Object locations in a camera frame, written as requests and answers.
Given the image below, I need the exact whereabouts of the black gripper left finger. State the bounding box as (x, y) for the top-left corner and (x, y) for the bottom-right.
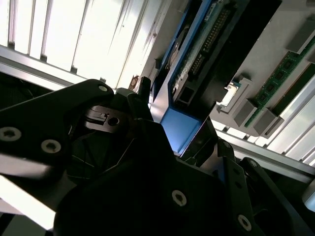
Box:
(0, 76), (197, 212)

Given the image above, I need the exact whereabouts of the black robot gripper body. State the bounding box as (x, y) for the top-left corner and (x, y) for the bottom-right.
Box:
(54, 108), (229, 236)

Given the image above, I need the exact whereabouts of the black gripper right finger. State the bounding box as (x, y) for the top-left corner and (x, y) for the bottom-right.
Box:
(179, 117), (300, 236)

